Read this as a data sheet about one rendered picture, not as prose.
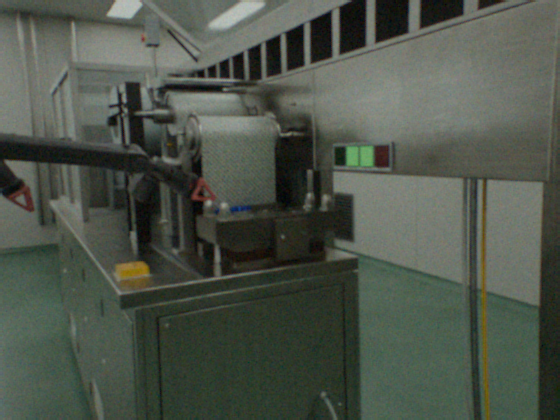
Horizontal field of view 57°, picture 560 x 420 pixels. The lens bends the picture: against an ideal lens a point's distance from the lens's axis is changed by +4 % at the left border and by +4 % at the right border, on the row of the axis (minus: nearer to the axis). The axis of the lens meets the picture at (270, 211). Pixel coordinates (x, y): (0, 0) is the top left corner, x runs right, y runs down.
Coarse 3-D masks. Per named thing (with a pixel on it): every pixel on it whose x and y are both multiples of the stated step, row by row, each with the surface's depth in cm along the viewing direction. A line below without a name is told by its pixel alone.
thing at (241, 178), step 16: (208, 160) 147; (224, 160) 150; (240, 160) 152; (256, 160) 154; (272, 160) 157; (208, 176) 148; (224, 176) 150; (240, 176) 152; (256, 176) 155; (272, 176) 157; (224, 192) 151; (240, 192) 153; (256, 192) 155; (272, 192) 158
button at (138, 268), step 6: (120, 264) 132; (126, 264) 132; (132, 264) 132; (138, 264) 132; (144, 264) 131; (120, 270) 127; (126, 270) 127; (132, 270) 128; (138, 270) 128; (144, 270) 129; (120, 276) 127; (126, 276) 127
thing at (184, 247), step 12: (180, 156) 153; (180, 168) 153; (180, 204) 154; (192, 204) 155; (180, 216) 155; (192, 216) 155; (180, 228) 156; (192, 228) 156; (180, 240) 157; (192, 240) 156; (180, 252) 154
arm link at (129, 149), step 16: (0, 144) 115; (16, 144) 117; (32, 144) 119; (48, 144) 121; (64, 144) 123; (80, 144) 126; (96, 144) 129; (112, 144) 132; (128, 144) 136; (16, 160) 119; (32, 160) 120; (48, 160) 122; (64, 160) 124; (80, 160) 126; (96, 160) 128; (112, 160) 130; (128, 160) 132
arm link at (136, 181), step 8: (136, 160) 132; (144, 160) 133; (136, 168) 132; (144, 168) 134; (152, 168) 135; (136, 176) 139; (144, 176) 137; (136, 184) 138; (144, 184) 139; (152, 184) 140; (128, 192) 140; (136, 192) 139; (144, 192) 139; (152, 192) 141; (144, 200) 140
